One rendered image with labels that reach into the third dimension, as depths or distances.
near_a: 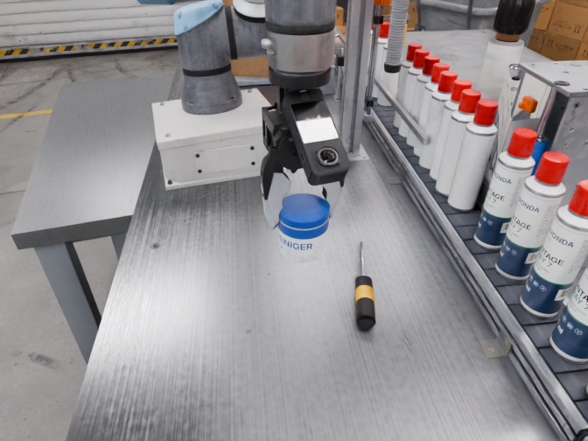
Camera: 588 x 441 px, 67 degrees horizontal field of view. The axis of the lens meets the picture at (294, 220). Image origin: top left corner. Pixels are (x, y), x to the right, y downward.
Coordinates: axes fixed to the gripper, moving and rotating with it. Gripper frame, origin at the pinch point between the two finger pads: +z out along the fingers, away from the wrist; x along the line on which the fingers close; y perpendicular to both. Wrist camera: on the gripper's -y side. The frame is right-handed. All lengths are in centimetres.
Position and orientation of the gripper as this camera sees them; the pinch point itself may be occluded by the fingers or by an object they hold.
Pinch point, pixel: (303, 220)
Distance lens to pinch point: 60.3
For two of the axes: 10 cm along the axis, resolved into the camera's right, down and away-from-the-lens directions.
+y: -3.0, -5.7, 7.7
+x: -9.5, 1.8, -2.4
